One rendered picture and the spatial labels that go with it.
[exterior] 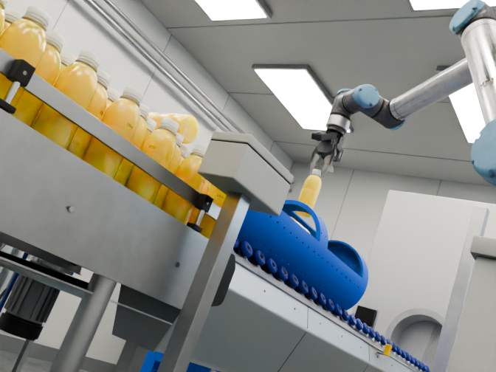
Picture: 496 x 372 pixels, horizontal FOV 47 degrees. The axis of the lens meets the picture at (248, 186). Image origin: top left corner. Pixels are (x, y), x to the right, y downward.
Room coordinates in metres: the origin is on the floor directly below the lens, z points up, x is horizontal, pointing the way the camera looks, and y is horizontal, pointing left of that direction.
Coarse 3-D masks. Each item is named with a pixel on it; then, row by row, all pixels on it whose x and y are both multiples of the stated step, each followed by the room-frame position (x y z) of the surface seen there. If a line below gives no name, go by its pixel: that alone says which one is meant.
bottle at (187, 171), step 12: (192, 156) 1.22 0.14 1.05; (180, 168) 1.22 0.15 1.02; (192, 168) 1.21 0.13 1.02; (192, 180) 1.21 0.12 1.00; (204, 180) 1.23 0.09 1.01; (168, 192) 1.22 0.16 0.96; (168, 204) 1.21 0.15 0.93; (180, 204) 1.21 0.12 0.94; (192, 204) 1.22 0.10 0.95; (180, 216) 1.21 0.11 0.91
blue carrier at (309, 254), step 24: (264, 216) 1.54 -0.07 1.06; (288, 216) 1.62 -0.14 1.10; (312, 216) 1.83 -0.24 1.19; (240, 240) 1.57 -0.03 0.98; (264, 240) 1.61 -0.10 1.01; (288, 240) 1.67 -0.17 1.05; (312, 240) 1.76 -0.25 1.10; (336, 240) 2.22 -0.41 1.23; (264, 264) 1.74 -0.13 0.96; (288, 264) 1.76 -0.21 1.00; (312, 264) 1.83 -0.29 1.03; (336, 264) 1.93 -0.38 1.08; (360, 264) 2.19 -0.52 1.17; (336, 288) 2.01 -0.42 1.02; (360, 288) 2.13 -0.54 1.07
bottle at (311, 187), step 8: (312, 176) 2.06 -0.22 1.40; (320, 176) 2.07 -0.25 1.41; (304, 184) 2.08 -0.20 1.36; (312, 184) 2.05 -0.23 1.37; (320, 184) 2.07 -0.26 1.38; (304, 192) 2.06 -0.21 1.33; (312, 192) 2.05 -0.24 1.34; (304, 200) 2.06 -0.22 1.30; (312, 200) 2.06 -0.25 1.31; (312, 208) 2.07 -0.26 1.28; (304, 216) 2.11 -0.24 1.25
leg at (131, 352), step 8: (128, 344) 1.61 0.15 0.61; (128, 352) 1.60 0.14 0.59; (136, 352) 1.59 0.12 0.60; (144, 352) 1.62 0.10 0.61; (120, 360) 1.61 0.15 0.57; (128, 360) 1.60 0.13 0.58; (136, 360) 1.60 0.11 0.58; (144, 360) 1.63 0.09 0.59; (120, 368) 1.61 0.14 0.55; (128, 368) 1.59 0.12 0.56; (136, 368) 1.61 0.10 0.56
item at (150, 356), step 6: (150, 354) 2.38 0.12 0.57; (156, 354) 2.35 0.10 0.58; (162, 354) 2.34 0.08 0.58; (150, 360) 2.37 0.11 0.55; (156, 360) 2.35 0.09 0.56; (144, 366) 2.38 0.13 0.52; (150, 366) 2.36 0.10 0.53; (156, 366) 2.58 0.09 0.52; (192, 366) 2.34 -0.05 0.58; (198, 366) 2.36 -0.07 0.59
